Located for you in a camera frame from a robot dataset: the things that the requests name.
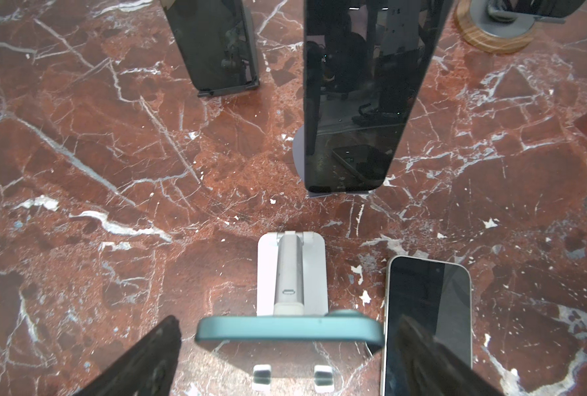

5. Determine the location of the dark phone back right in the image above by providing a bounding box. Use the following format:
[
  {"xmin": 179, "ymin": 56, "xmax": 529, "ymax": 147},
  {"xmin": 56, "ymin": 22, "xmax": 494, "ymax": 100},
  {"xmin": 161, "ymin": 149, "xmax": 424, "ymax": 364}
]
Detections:
[{"xmin": 501, "ymin": 0, "xmax": 585, "ymax": 19}]

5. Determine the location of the white folding phone stand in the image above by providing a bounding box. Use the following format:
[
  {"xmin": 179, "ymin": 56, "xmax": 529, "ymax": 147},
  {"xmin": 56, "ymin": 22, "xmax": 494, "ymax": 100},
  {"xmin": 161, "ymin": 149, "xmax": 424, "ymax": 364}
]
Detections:
[{"xmin": 254, "ymin": 231, "xmax": 336, "ymax": 393}]

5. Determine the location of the black phone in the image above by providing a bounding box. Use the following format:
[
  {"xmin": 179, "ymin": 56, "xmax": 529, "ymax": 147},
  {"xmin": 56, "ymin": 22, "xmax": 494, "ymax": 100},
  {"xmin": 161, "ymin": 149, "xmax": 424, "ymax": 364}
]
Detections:
[
  {"xmin": 161, "ymin": 0, "xmax": 260, "ymax": 97},
  {"xmin": 303, "ymin": 0, "xmax": 453, "ymax": 195}
]

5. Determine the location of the teal phone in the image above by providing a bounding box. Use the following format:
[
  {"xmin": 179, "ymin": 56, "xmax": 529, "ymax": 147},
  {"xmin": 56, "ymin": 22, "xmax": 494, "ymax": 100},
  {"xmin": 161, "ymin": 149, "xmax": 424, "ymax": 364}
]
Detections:
[{"xmin": 193, "ymin": 310, "xmax": 386, "ymax": 380}]

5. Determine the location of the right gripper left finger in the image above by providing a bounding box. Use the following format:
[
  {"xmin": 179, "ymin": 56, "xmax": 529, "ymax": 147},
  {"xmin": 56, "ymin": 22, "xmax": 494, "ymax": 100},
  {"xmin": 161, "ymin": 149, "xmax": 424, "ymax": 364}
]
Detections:
[{"xmin": 77, "ymin": 315, "xmax": 182, "ymax": 395}]

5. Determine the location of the white-edged phone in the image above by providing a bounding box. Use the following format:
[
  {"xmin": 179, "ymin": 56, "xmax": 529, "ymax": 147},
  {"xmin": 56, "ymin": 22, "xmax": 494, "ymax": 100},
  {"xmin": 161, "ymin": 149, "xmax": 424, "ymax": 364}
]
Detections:
[{"xmin": 380, "ymin": 256, "xmax": 473, "ymax": 395}]

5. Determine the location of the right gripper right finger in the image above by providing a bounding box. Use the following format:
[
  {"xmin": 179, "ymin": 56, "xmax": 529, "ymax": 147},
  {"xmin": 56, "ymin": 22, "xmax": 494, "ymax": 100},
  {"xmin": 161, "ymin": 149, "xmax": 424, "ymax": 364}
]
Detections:
[{"xmin": 396, "ymin": 315, "xmax": 501, "ymax": 396}]

